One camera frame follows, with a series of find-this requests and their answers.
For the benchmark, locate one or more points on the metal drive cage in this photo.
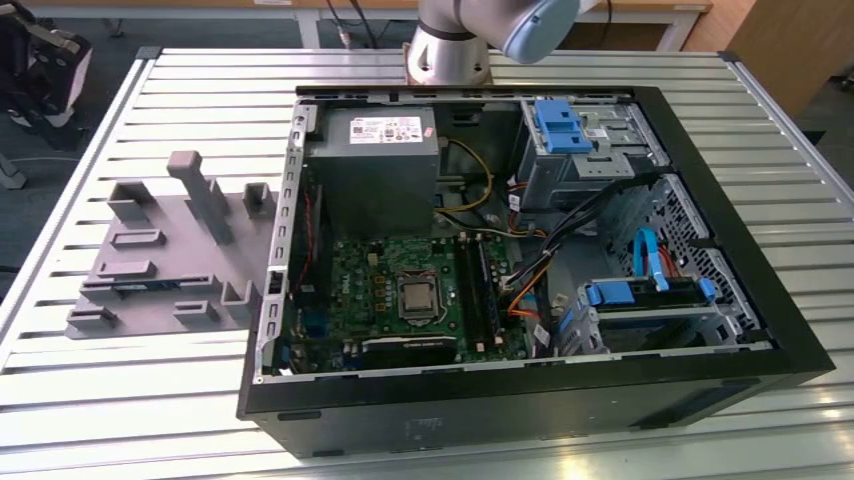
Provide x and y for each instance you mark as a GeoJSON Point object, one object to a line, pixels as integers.
{"type": "Point", "coordinates": [610, 165]}

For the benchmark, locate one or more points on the green motherboard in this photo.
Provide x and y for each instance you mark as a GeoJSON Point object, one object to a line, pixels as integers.
{"type": "Point", "coordinates": [360, 300]}

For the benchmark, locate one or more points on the black graphics card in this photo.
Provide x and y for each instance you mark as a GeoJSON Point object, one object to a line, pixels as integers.
{"type": "Point", "coordinates": [407, 352]}

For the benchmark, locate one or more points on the grey parts rack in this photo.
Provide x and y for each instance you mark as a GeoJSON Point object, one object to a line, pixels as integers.
{"type": "Point", "coordinates": [173, 235]}

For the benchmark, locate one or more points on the blue plastic clip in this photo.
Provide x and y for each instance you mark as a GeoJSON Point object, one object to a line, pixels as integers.
{"type": "Point", "coordinates": [567, 325]}

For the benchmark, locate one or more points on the hard disk in blue carrier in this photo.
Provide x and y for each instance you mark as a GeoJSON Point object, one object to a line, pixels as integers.
{"type": "Point", "coordinates": [616, 294]}

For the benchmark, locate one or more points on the black PC case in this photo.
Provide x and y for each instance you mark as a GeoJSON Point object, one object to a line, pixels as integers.
{"type": "Point", "coordinates": [467, 415]}

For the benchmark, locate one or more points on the locking lever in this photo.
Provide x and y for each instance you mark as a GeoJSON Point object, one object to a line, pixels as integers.
{"type": "Point", "coordinates": [443, 306]}

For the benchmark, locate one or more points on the grey desk leg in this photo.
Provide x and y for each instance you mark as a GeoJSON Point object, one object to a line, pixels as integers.
{"type": "Point", "coordinates": [8, 172]}

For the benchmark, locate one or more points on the blue drive bay latch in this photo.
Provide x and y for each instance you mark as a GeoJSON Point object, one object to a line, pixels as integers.
{"type": "Point", "coordinates": [556, 130]}

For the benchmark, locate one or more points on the white framed desk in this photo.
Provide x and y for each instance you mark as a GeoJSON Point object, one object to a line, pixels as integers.
{"type": "Point", "coordinates": [680, 30]}

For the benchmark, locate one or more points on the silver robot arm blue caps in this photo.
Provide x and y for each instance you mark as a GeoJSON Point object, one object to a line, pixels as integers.
{"type": "Point", "coordinates": [447, 55]}

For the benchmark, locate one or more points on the CPU socket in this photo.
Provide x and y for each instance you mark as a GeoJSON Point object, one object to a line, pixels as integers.
{"type": "Point", "coordinates": [417, 318]}

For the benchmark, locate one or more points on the silver CPU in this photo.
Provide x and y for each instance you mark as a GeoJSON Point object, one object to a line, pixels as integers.
{"type": "Point", "coordinates": [416, 296]}

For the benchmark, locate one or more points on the grey power supply unit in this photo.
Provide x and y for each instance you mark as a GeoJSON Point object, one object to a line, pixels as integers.
{"type": "Point", "coordinates": [367, 185]}

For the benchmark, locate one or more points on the blue RAM stick white label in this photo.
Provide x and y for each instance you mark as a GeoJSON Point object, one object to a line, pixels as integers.
{"type": "Point", "coordinates": [142, 288]}

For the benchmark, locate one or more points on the wooden cabinet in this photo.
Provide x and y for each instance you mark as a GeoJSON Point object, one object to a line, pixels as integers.
{"type": "Point", "coordinates": [800, 50]}

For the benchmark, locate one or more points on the RAM slot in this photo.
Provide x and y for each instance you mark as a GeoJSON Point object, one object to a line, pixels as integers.
{"type": "Point", "coordinates": [469, 295]}

